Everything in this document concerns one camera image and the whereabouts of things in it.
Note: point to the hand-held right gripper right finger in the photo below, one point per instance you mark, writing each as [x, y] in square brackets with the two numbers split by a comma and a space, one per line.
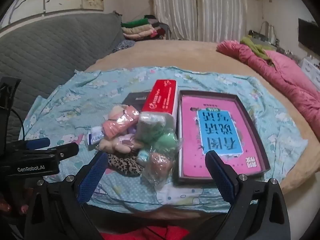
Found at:
[220, 176]

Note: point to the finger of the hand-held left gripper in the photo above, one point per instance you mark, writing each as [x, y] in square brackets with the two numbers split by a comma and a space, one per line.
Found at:
[37, 143]
[66, 151]

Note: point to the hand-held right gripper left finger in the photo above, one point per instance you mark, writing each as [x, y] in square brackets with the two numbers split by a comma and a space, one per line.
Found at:
[92, 180]

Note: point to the dark brown box tray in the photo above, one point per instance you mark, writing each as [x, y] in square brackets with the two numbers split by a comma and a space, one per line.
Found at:
[250, 130]

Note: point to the small white green tissue pack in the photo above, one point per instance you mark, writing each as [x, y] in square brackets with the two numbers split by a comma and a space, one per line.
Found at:
[143, 156]
[151, 122]

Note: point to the pink item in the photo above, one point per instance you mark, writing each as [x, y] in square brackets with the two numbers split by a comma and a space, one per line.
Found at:
[120, 125]

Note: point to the pink sponge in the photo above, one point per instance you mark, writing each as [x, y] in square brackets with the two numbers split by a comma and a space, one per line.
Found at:
[157, 165]

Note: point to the green makeup sponge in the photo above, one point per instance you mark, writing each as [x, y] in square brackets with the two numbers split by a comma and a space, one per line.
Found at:
[166, 141]

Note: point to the person's left hand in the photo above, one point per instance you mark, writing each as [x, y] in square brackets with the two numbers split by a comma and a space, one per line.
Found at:
[15, 203]

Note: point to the leopard print cloth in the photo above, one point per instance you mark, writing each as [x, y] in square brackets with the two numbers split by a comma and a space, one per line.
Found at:
[122, 165]

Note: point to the tan plush toy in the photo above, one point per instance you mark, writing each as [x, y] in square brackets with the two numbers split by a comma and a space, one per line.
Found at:
[110, 145]

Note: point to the pink book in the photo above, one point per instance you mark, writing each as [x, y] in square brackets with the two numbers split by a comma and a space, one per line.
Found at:
[190, 142]

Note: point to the light blue cat-print blanket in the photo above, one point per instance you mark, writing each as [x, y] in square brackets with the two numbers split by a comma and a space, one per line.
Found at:
[75, 100]

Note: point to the purple cloth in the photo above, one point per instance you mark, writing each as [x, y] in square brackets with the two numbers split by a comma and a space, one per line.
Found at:
[132, 131]

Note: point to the red clothing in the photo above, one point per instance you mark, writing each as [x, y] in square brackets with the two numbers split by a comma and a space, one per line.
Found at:
[150, 233]

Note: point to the black box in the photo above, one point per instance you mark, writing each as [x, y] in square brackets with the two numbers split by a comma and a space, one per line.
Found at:
[135, 97]

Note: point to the grey quilted headboard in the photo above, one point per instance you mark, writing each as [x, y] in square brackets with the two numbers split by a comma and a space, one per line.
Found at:
[50, 50]

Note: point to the red tissue pack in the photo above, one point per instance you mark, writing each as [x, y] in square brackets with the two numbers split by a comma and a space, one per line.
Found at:
[160, 97]

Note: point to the pink quilt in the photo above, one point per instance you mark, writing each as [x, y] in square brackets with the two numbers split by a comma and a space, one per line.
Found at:
[282, 75]

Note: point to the dark floral cloth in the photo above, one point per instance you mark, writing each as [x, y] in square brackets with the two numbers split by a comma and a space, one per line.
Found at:
[123, 46]

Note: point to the beige bed sheet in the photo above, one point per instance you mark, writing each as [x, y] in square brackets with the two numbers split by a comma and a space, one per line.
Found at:
[175, 52]

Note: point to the green garment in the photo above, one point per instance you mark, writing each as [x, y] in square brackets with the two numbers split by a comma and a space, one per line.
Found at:
[252, 43]

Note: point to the white drawer cabinet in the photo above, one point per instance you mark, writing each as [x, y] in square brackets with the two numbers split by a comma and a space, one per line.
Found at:
[311, 70]

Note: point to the stack of folded clothes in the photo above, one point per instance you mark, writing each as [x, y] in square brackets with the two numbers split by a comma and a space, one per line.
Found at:
[140, 28]

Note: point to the cluttered dresser top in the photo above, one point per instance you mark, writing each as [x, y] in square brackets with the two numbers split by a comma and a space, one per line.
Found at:
[265, 36]

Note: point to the black television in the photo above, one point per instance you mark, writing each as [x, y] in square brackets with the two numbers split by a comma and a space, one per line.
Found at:
[308, 35]

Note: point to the white curtain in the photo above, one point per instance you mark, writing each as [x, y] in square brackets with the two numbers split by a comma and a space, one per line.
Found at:
[200, 10]

